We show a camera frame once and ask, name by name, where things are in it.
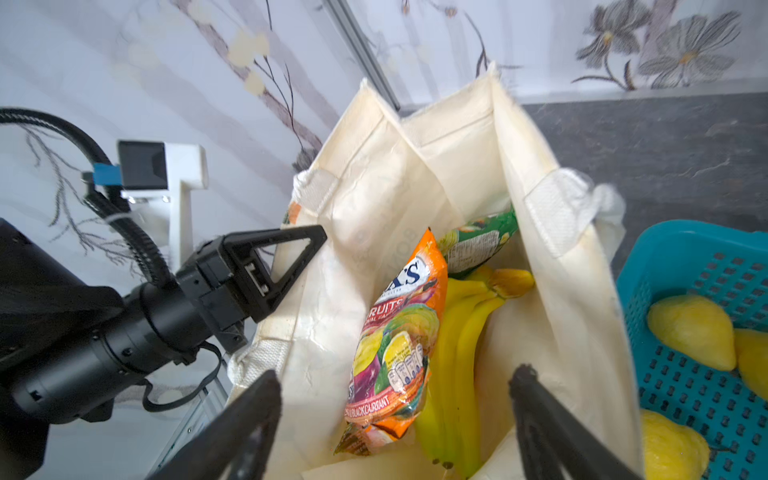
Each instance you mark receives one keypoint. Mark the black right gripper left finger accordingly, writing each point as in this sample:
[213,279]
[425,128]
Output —
[237,444]

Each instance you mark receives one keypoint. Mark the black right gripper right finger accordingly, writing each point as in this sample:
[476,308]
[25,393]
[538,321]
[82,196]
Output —
[553,444]

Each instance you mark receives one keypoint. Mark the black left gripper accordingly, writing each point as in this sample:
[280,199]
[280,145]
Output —
[246,275]

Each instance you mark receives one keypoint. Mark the yellow banana bunch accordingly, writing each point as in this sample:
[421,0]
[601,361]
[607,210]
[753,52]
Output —
[448,427]

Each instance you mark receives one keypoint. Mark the orange snack bag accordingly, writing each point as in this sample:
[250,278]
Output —
[391,366]

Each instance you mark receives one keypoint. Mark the green snack bag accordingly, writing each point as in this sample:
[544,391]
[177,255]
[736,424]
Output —
[467,247]

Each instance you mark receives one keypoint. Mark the cream floral tote bag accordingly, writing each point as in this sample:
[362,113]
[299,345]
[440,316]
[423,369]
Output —
[474,170]

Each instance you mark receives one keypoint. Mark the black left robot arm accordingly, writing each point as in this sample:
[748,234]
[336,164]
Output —
[69,349]

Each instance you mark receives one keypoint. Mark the small yellow lemon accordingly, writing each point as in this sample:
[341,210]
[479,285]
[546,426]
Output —
[751,352]

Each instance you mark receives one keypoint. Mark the teal plastic basket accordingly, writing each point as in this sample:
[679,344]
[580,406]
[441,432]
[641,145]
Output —
[729,267]

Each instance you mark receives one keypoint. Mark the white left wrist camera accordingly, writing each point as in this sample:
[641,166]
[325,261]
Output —
[156,180]

